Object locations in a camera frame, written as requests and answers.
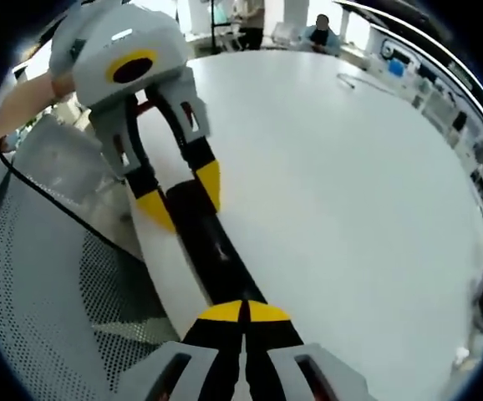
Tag black remote control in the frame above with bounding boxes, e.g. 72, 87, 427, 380
165, 180, 267, 308

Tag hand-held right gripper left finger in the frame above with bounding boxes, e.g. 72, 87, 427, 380
119, 299, 247, 401

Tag grey mesh office chair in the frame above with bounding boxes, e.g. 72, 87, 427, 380
0, 113, 183, 401

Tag white office chair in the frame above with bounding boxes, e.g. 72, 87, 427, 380
272, 23, 306, 50

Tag grey cable on table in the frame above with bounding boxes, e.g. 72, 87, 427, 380
336, 73, 398, 97

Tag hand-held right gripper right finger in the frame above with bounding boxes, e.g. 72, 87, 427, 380
241, 299, 379, 401

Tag person's left hand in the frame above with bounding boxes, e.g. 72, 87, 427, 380
51, 72, 79, 100

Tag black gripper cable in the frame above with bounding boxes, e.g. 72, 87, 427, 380
0, 120, 145, 258

